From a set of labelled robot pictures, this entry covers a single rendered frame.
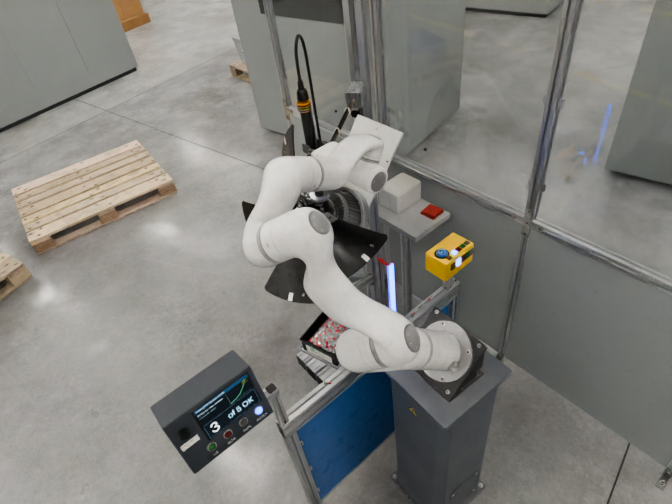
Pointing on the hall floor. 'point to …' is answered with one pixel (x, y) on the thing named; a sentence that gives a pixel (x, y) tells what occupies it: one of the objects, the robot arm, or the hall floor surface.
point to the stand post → (375, 260)
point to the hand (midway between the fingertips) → (312, 146)
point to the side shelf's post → (406, 273)
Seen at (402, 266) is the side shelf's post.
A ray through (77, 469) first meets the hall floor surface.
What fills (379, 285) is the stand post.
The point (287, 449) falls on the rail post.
